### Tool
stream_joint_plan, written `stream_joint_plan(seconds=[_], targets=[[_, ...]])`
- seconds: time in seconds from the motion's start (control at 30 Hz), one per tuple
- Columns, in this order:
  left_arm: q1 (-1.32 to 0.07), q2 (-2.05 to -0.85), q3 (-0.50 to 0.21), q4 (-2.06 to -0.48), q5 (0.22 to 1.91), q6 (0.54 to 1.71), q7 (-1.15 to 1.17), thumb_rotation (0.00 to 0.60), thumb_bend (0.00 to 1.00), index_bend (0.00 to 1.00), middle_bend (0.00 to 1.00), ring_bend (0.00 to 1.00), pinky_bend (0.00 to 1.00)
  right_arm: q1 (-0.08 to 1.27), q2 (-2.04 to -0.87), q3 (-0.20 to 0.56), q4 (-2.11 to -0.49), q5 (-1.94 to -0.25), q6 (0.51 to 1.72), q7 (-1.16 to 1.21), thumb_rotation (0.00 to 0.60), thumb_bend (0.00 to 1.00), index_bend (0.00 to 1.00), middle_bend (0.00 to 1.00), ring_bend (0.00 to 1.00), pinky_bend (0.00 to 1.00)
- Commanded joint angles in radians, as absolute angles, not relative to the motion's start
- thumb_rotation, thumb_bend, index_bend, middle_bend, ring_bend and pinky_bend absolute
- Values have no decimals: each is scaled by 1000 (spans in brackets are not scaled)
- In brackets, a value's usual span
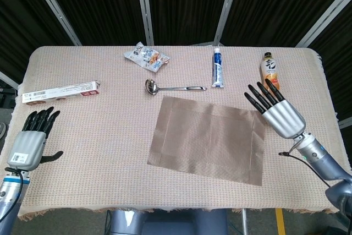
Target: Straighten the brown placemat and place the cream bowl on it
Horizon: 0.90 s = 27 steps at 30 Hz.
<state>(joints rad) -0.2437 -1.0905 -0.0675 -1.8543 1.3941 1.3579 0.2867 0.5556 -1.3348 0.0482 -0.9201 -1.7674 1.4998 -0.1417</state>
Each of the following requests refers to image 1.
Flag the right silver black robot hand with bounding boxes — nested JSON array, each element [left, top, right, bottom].
[[244, 78, 307, 139]]

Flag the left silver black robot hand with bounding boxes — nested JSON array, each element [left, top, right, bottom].
[[5, 107, 64, 172]]

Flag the brown woven placemat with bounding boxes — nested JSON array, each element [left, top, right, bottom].
[[147, 95, 266, 187]]

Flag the orange drink bottle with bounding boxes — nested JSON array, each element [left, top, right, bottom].
[[260, 52, 282, 92]]

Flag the black equipment rack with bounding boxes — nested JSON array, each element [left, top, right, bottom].
[[0, 80, 16, 109]]

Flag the long white red carton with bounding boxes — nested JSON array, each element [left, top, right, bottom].
[[21, 80, 101, 106]]

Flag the beige woven tablecloth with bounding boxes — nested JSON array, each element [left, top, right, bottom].
[[0, 45, 352, 222]]

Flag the blue white toothpaste tube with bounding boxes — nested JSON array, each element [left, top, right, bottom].
[[211, 47, 225, 89]]

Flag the black fabric screen panel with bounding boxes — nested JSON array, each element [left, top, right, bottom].
[[0, 0, 75, 83], [38, 0, 147, 46], [145, 0, 235, 46], [220, 0, 352, 47], [307, 0, 352, 123]]

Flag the metal table leg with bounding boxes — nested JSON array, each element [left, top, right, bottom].
[[241, 209, 249, 235]]

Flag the steel soup ladle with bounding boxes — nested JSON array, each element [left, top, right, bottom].
[[145, 78, 207, 95]]

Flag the white snack bag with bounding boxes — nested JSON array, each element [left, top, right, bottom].
[[123, 41, 171, 74]]

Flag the grey robot torso base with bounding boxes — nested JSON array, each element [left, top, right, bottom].
[[106, 209, 229, 235]]

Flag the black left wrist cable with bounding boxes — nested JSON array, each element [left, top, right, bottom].
[[4, 167, 24, 219]]

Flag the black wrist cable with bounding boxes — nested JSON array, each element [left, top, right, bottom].
[[4, 167, 24, 219], [278, 151, 334, 189]]

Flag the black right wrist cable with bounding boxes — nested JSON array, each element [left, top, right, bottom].
[[278, 151, 334, 189]]

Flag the aluminium screen post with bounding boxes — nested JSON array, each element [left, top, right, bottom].
[[134, 0, 155, 45], [213, 0, 243, 46], [338, 116, 352, 130], [295, 0, 352, 48], [0, 71, 20, 89], [26, 0, 83, 46]]

